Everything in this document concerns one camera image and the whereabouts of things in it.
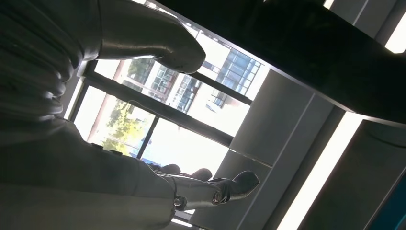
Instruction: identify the long ceiling light strip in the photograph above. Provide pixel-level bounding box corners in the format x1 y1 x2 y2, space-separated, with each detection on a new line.
384 12 406 54
276 111 365 230

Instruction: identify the black inbound scanner machine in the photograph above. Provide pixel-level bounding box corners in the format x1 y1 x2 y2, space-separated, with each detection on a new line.
155 0 406 126

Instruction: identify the blue panel strip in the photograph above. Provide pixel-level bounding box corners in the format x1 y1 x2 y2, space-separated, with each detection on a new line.
368 177 406 230

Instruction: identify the dark window frame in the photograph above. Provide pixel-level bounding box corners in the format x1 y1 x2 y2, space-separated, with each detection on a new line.
68 0 264 160

